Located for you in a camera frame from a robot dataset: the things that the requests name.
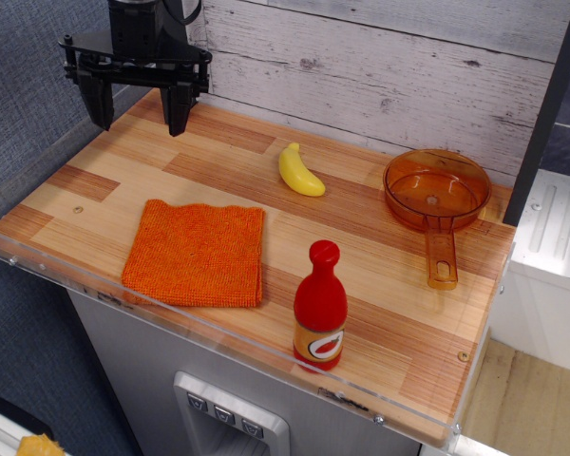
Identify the dark grey right post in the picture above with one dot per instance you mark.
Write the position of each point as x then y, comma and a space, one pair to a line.
532, 159

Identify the red toy sauce bottle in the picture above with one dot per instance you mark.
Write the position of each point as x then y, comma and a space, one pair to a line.
320, 310

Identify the orange knitted cloth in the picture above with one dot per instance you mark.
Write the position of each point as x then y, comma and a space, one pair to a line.
197, 255

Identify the yellow toy banana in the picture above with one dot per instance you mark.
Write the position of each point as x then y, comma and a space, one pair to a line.
296, 175

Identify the white black device bottom left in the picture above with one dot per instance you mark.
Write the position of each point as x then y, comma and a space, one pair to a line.
16, 423

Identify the grey toy fridge cabinet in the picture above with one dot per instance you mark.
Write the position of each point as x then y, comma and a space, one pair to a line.
194, 391

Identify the orange transparent toy pan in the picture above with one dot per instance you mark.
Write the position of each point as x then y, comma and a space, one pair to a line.
437, 192

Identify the yellow object bottom left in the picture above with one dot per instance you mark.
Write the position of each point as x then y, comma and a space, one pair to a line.
39, 445

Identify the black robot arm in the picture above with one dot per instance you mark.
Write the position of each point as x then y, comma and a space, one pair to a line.
145, 45

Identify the clear acrylic table guard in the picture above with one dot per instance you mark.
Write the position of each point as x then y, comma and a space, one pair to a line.
404, 336

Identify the white toy sink unit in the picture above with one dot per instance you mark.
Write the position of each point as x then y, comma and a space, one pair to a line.
531, 310

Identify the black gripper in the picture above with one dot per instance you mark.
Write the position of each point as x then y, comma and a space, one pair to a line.
145, 45

